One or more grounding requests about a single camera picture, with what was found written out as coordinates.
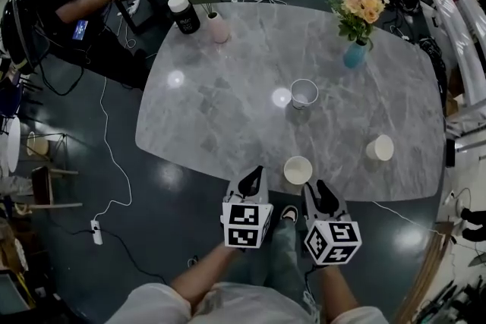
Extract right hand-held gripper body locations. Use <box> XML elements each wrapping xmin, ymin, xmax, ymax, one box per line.
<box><xmin>301</xmin><ymin>181</ymin><xmax>363</xmax><ymax>267</ymax></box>

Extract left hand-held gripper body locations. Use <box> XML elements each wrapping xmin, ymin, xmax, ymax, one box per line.
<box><xmin>220</xmin><ymin>173</ymin><xmax>274</xmax><ymax>251</ymax></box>

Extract white paper cup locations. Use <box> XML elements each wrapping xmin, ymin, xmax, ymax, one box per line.
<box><xmin>290</xmin><ymin>78</ymin><xmax>320</xmax><ymax>111</ymax></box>
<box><xmin>282</xmin><ymin>156</ymin><xmax>314</xmax><ymax>186</ymax></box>
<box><xmin>365</xmin><ymin>134</ymin><xmax>395</xmax><ymax>162</ymax></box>

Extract person's right forearm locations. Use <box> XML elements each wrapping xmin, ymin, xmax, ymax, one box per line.
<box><xmin>314</xmin><ymin>263</ymin><xmax>360</xmax><ymax>316</ymax></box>

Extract person's left forearm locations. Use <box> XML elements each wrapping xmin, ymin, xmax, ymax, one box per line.
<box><xmin>169</xmin><ymin>241</ymin><xmax>245</xmax><ymax>313</ymax></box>

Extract person's black white shoe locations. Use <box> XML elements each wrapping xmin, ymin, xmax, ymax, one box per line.
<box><xmin>279</xmin><ymin>205</ymin><xmax>299</xmax><ymax>222</ymax></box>

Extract person's jeans legs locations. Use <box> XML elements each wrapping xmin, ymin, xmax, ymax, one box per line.
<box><xmin>248</xmin><ymin>218</ymin><xmax>316</xmax><ymax>300</ymax></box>

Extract person's white shirt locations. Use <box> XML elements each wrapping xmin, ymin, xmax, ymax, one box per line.
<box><xmin>104</xmin><ymin>282</ymin><xmax>390</xmax><ymax>324</ymax></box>

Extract wooden planks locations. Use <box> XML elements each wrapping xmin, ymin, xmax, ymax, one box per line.
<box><xmin>393</xmin><ymin>220</ymin><xmax>455</xmax><ymax>324</ymax></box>

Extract white power strip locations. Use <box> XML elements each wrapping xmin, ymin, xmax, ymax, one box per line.
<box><xmin>90</xmin><ymin>219</ymin><xmax>104</xmax><ymax>246</ymax></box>

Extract blue vase with orange flowers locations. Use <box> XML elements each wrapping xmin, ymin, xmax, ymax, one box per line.
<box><xmin>325</xmin><ymin>0</ymin><xmax>390</xmax><ymax>70</ymax></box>

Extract pink vase with white flowers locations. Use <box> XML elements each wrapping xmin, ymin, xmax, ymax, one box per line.
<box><xmin>169</xmin><ymin>0</ymin><xmax>232</xmax><ymax>45</ymax></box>

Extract black bottle with white lid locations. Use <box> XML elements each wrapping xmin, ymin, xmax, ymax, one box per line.
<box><xmin>167</xmin><ymin>0</ymin><xmax>201</xmax><ymax>36</ymax></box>

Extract wooden stool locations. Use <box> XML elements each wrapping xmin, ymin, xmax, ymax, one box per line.
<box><xmin>31</xmin><ymin>165</ymin><xmax>84</xmax><ymax>210</ymax></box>

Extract white metal shelf rack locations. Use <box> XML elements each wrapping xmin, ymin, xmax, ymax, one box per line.
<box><xmin>419</xmin><ymin>0</ymin><xmax>486</xmax><ymax>137</ymax></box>

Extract white round side table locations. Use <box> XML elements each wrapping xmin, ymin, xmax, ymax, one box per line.
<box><xmin>6</xmin><ymin>116</ymin><xmax>22</xmax><ymax>174</ymax></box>

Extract black backpack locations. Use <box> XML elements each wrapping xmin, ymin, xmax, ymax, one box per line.
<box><xmin>0</xmin><ymin>0</ymin><xmax>43</xmax><ymax>76</ymax></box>

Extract white power cable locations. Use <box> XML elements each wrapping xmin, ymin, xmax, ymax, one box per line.
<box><xmin>93</xmin><ymin>11</ymin><xmax>137</xmax><ymax>223</ymax></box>

